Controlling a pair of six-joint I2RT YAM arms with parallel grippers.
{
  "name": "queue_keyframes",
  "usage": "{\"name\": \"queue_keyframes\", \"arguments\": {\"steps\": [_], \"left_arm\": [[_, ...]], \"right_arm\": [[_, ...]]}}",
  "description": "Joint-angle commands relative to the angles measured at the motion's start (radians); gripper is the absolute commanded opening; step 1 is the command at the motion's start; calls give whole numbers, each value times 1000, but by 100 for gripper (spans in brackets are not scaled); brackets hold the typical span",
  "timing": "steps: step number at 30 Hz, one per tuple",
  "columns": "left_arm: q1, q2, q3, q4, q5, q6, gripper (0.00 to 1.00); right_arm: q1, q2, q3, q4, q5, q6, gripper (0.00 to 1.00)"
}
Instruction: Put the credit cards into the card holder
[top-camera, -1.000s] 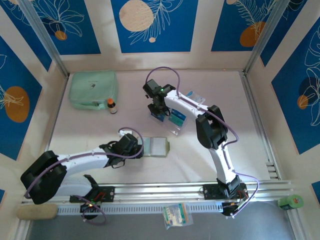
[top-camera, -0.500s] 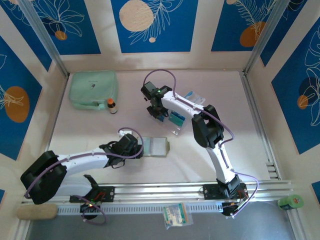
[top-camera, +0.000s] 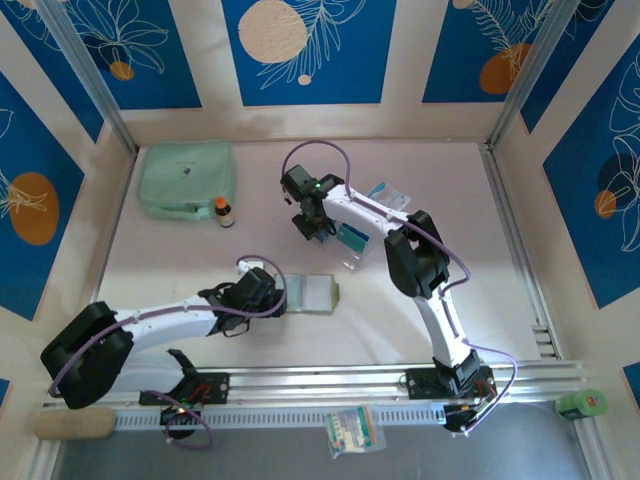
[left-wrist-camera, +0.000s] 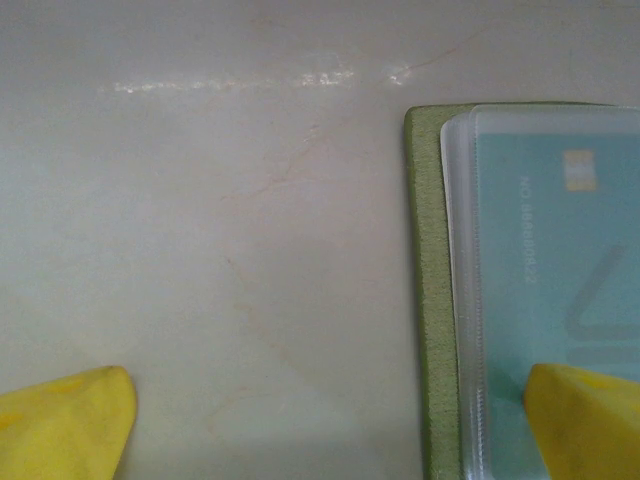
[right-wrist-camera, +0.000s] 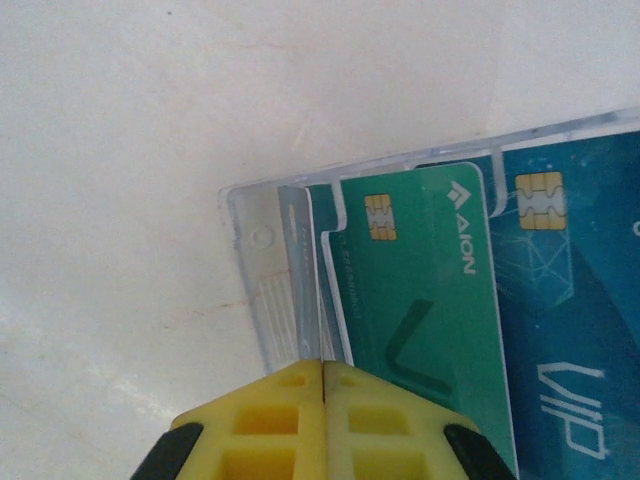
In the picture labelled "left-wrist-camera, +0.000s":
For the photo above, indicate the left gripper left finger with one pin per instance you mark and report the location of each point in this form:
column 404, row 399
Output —
column 55, row 435

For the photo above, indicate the teal credit card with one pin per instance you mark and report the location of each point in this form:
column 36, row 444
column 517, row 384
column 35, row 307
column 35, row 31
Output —
column 540, row 225

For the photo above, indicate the green card holder clear sleeves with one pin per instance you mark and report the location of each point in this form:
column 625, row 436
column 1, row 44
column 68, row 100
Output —
column 435, row 300

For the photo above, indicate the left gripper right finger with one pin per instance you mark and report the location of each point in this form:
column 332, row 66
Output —
column 590, row 430

